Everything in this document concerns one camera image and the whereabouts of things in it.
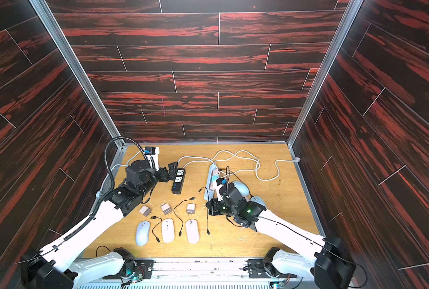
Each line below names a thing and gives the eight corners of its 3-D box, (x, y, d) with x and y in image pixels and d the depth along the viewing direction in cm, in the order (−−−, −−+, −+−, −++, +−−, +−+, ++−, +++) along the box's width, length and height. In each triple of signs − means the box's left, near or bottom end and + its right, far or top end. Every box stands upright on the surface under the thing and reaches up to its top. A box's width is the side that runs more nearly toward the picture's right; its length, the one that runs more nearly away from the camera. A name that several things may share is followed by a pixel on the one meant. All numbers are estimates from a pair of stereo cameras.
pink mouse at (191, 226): (188, 245, 82) (187, 244, 80) (185, 222, 89) (185, 220, 87) (200, 242, 82) (200, 241, 81) (197, 220, 89) (196, 218, 87)
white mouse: (134, 245, 82) (132, 244, 79) (140, 222, 89) (138, 220, 86) (146, 245, 82) (144, 244, 79) (152, 222, 89) (150, 220, 86)
